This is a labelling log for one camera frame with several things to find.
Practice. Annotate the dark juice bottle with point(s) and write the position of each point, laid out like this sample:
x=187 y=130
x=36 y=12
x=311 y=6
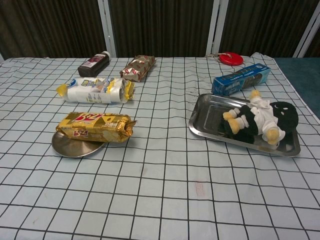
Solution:
x=92 y=65

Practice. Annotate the brown folding screen panel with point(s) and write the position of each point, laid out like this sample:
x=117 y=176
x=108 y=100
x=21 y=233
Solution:
x=162 y=25
x=50 y=25
x=316 y=42
x=262 y=25

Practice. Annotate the rectangular steel tray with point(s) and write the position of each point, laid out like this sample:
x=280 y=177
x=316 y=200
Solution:
x=207 y=117

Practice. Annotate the black grid checked tablecloth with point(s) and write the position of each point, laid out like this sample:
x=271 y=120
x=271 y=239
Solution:
x=160 y=187

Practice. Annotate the black and white plush doll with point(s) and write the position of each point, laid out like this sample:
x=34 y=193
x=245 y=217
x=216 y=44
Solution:
x=252 y=120

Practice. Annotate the red round disc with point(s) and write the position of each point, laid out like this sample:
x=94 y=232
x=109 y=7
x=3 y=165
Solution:
x=230 y=59

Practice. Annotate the blue cookie box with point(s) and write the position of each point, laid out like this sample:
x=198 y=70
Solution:
x=235 y=82

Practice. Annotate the gold foil snack package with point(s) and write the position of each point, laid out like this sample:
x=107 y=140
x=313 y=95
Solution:
x=95 y=125

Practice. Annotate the brown red snack package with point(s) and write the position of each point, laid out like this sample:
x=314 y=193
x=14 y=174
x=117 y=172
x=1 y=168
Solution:
x=137 y=67

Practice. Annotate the round steel plate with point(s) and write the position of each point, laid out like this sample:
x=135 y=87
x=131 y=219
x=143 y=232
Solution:
x=72 y=148

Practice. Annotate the white yellow snack package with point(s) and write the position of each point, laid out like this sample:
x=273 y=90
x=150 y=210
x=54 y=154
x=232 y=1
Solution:
x=85 y=92

